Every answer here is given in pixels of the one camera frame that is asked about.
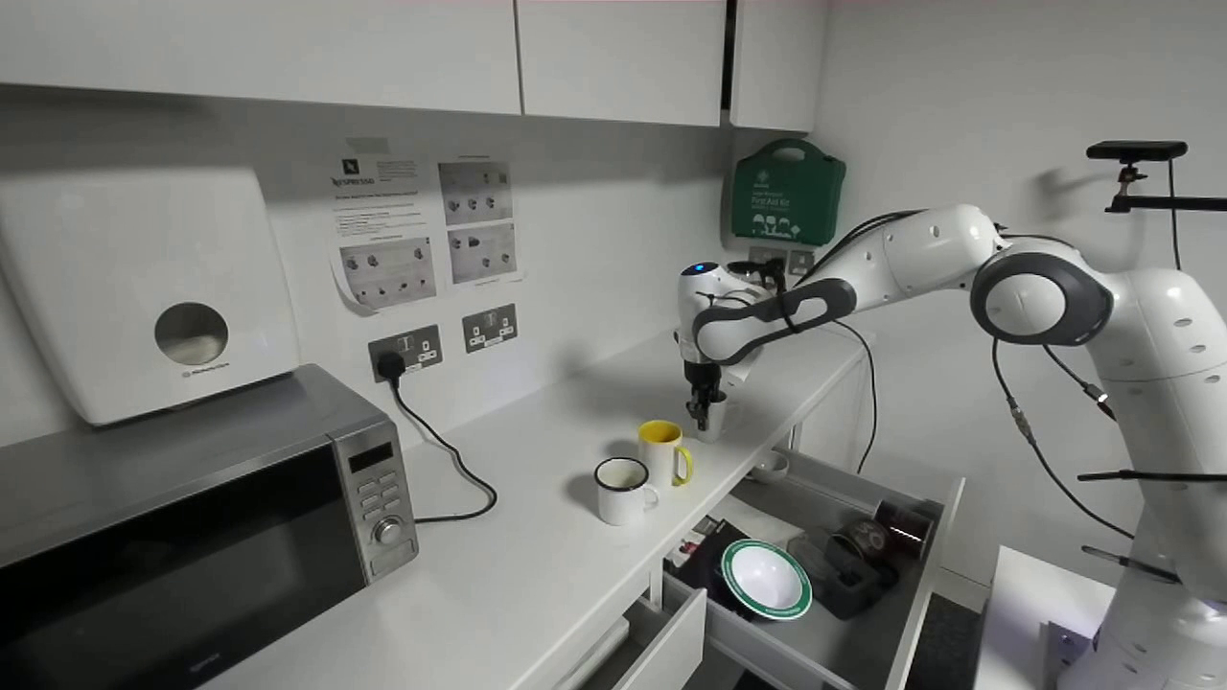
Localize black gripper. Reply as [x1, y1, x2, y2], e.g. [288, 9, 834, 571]
[679, 358, 729, 435]

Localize white mug yellow interior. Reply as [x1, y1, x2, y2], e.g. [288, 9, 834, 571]
[633, 417, 699, 495]

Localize white mug blue rim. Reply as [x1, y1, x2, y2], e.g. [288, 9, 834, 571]
[589, 451, 656, 528]

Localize green rimmed white plate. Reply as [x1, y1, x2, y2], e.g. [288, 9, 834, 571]
[717, 537, 815, 630]

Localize white kitchen counter unit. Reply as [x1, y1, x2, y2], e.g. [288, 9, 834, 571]
[195, 302, 898, 690]

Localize black box brown label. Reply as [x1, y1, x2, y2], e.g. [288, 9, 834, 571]
[834, 510, 903, 566]

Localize green first aid kit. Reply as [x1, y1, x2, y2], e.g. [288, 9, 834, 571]
[722, 134, 851, 251]

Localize small picture notice sheet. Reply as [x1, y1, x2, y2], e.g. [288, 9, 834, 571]
[438, 152, 518, 230]
[446, 219, 520, 286]

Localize tall white instruction notice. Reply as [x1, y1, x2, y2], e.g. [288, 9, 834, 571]
[325, 148, 439, 320]

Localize white robot stand table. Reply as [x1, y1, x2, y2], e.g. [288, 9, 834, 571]
[971, 546, 1123, 690]

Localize silver microwave oven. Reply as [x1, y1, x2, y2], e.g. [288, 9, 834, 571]
[0, 359, 420, 690]

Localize white paper towel dispenser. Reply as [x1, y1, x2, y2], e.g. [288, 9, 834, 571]
[0, 165, 302, 429]

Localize double wall socket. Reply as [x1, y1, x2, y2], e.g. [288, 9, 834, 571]
[461, 299, 520, 358]
[364, 321, 447, 385]

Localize black microwave power cable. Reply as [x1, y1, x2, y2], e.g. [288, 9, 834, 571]
[370, 345, 501, 528]

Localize black camera on mount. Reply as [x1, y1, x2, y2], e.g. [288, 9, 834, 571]
[1086, 134, 1191, 219]

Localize white wall cabinets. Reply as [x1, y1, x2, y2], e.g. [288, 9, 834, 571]
[0, 0, 826, 134]

